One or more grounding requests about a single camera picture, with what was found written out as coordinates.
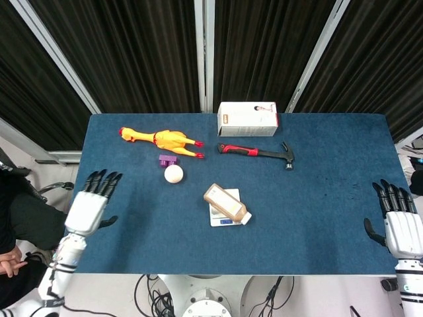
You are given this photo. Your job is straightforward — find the seated person dark clothing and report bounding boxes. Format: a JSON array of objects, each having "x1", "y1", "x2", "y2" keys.
[{"x1": 0, "y1": 168, "x2": 67, "y2": 298}]

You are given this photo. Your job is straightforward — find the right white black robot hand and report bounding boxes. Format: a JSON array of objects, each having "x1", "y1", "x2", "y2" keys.
[{"x1": 364, "y1": 179, "x2": 423, "y2": 260}]

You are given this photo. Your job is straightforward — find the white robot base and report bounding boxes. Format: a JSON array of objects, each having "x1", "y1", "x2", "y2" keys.
[{"x1": 158, "y1": 273, "x2": 255, "y2": 317}]

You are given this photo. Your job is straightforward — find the silver digital kitchen scale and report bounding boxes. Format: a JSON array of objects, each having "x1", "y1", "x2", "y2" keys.
[{"x1": 210, "y1": 188, "x2": 245, "y2": 228}]

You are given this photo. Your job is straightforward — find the yellow rubber chicken toy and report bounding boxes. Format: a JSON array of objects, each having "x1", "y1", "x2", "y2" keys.
[{"x1": 118, "y1": 127, "x2": 206, "y2": 160}]

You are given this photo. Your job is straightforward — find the white slanted frame post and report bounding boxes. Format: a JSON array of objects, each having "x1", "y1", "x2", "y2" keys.
[
  {"x1": 286, "y1": 0, "x2": 351, "y2": 113},
  {"x1": 8, "y1": 0, "x2": 102, "y2": 115}
]

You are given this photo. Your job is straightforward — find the white cardboard box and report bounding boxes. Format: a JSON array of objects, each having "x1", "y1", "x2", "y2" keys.
[{"x1": 216, "y1": 101, "x2": 280, "y2": 137}]

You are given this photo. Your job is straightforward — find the black pleated curtain panel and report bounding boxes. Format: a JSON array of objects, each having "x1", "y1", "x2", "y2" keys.
[
  {"x1": 293, "y1": 0, "x2": 423, "y2": 143},
  {"x1": 28, "y1": 0, "x2": 202, "y2": 115},
  {"x1": 213, "y1": 0, "x2": 338, "y2": 113},
  {"x1": 0, "y1": 0, "x2": 83, "y2": 153}
]

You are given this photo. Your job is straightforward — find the white foam ball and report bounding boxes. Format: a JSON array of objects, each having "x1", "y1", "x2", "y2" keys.
[{"x1": 164, "y1": 164, "x2": 184, "y2": 184}]

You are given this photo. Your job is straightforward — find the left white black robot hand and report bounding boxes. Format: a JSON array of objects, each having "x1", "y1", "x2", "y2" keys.
[{"x1": 64, "y1": 169, "x2": 123, "y2": 237}]

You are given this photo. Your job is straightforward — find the black office chair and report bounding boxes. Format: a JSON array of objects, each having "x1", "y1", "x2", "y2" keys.
[{"x1": 0, "y1": 147, "x2": 75, "y2": 202}]

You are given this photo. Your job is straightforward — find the beige bottle white cap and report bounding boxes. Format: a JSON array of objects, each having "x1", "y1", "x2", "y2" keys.
[{"x1": 203, "y1": 183, "x2": 253, "y2": 226}]

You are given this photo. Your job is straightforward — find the black cable bundle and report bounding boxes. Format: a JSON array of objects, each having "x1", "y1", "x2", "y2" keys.
[
  {"x1": 134, "y1": 273, "x2": 176, "y2": 317},
  {"x1": 247, "y1": 275, "x2": 295, "y2": 317}
]

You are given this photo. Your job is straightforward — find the blue velvet table cloth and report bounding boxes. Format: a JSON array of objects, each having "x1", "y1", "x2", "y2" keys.
[{"x1": 73, "y1": 114, "x2": 410, "y2": 275}]

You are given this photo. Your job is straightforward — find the red black claw hammer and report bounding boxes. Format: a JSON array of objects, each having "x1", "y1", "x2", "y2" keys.
[{"x1": 217, "y1": 141, "x2": 295, "y2": 171}]

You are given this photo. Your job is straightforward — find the purple plastic block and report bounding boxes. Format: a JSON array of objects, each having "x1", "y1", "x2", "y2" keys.
[{"x1": 158, "y1": 154, "x2": 179, "y2": 169}]

